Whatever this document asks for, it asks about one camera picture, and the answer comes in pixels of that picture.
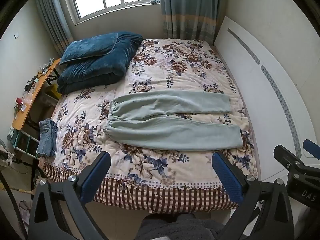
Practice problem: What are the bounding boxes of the light green fleece pants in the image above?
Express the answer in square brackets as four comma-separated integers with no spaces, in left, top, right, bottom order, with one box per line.
[104,90,244,152]

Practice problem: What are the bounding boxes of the dark blue velvet pillow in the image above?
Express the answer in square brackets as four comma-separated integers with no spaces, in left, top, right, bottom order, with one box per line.
[59,32,119,65]

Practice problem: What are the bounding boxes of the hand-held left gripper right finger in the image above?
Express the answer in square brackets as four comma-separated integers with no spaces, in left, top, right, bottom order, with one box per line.
[212,151,295,240]

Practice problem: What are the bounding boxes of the white bed headboard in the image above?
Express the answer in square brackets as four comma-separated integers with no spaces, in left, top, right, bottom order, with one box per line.
[214,16,320,180]

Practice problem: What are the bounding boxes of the dark blue folded quilt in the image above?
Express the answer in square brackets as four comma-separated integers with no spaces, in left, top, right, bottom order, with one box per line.
[57,31,143,94]

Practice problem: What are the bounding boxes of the yellow box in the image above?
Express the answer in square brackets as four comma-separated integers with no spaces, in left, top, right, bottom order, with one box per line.
[46,84,62,99]

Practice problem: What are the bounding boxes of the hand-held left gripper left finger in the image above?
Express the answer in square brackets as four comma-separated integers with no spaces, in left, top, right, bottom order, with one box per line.
[27,151,112,240]

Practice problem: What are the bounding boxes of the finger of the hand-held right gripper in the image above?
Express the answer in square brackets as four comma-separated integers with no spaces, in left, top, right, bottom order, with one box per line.
[273,144,307,173]
[302,139,320,160]

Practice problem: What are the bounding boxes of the black cable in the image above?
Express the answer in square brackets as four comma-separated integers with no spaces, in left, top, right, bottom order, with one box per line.
[0,172,28,240]

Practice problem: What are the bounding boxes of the person's dark fleece clothing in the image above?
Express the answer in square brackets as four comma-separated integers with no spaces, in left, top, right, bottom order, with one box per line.
[141,214,225,240]

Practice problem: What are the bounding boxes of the wooden desk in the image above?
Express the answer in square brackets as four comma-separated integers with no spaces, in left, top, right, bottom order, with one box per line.
[11,58,62,130]

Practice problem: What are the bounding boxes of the folded blue jeans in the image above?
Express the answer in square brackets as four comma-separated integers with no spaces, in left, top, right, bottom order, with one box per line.
[36,119,58,158]

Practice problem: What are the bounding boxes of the blue grey curtain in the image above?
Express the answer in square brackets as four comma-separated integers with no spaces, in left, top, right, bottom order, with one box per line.
[159,0,228,46]
[35,0,75,58]

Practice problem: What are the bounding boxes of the floral bed blanket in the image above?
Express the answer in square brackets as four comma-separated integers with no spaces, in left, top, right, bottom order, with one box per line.
[42,38,258,210]

